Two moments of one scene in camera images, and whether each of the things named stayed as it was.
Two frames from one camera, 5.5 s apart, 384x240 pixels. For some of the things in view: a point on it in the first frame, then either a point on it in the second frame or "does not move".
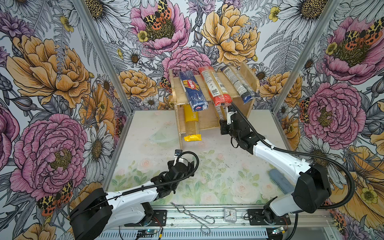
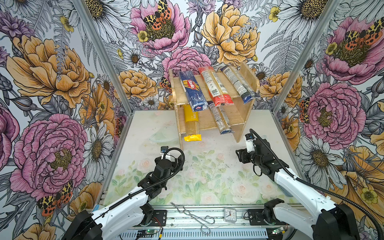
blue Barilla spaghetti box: (198, 101) does not move
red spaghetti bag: (215, 87) does not move
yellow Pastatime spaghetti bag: (192, 125) does not move
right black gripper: (223, 126) -> (242, 157)
